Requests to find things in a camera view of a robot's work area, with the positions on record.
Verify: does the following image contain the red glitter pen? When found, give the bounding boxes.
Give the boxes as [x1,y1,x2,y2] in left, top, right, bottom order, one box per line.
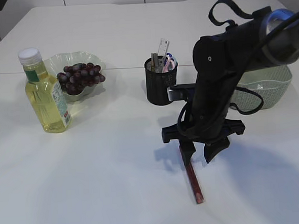
[178,144,205,206]

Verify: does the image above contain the yellow tea plastic bottle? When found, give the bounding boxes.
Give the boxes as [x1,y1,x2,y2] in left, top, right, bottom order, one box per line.
[18,48,72,133]

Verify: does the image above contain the purple artificial grape bunch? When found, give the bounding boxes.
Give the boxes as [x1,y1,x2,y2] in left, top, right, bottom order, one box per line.
[56,62,106,95]

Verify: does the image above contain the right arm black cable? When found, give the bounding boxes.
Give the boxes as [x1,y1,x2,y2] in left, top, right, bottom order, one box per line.
[169,0,299,139]

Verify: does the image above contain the green plastic woven basket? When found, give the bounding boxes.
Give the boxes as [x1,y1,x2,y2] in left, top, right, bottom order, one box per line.
[231,65,292,111]

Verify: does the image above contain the blue scissors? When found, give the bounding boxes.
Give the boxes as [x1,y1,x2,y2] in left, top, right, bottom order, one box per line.
[166,52,177,70]

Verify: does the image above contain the gold glitter pen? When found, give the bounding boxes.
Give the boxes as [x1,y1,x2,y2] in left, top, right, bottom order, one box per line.
[151,53,159,72]

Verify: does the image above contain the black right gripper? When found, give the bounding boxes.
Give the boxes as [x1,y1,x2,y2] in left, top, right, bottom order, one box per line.
[162,7,274,166]

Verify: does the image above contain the silver glitter pen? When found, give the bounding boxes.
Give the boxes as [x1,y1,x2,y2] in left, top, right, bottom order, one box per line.
[154,55,163,73]

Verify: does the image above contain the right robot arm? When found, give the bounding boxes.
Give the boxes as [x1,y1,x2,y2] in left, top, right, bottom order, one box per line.
[162,7,299,165]

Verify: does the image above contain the pale green wavy plate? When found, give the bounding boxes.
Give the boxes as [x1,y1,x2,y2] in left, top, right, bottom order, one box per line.
[43,51,106,103]

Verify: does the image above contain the clear plastic ruler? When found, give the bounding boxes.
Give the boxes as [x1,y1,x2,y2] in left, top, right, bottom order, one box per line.
[157,38,170,56]

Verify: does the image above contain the pink scissors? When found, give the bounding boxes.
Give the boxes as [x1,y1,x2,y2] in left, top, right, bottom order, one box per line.
[162,55,176,73]

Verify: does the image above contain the black mesh pen holder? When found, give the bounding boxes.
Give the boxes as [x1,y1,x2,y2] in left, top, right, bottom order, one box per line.
[144,58,178,106]

